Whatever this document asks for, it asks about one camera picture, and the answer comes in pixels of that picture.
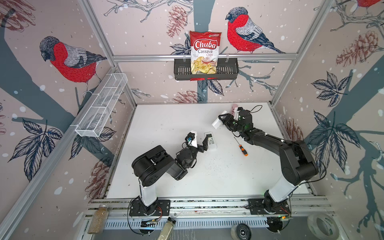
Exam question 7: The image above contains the white remote control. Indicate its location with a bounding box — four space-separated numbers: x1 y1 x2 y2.
205 132 217 151
212 117 223 130

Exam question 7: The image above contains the orange black screwdriver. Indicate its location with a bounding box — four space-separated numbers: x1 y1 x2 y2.
234 137 248 156

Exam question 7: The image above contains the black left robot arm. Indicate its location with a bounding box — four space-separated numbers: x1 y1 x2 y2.
132 131 212 210

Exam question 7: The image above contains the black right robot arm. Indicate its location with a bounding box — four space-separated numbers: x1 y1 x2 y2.
218 108 319 214

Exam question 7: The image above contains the red cassava chips bag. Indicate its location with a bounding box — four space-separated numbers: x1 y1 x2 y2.
190 31 221 74

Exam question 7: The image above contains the beige grain filled bottle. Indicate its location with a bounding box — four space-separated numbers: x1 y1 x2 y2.
158 217 177 240

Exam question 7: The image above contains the brown grain filled bottle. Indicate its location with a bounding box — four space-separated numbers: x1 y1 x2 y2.
88 204 109 235

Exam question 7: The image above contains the clear tape roll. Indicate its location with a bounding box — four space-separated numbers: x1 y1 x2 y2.
307 213 340 240

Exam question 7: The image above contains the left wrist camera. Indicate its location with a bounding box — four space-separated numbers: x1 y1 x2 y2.
185 131 198 148

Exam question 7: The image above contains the black wire basket shelf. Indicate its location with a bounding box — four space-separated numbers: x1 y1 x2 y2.
174 58 239 81

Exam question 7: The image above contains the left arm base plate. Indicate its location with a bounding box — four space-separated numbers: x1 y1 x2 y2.
129 197 171 217

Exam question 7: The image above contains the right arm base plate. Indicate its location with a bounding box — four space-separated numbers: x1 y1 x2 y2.
245 199 291 215

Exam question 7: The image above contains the white mesh wire tray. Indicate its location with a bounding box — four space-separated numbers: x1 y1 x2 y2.
75 73 128 138

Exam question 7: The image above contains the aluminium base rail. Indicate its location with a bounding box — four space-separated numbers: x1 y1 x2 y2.
83 194 335 229

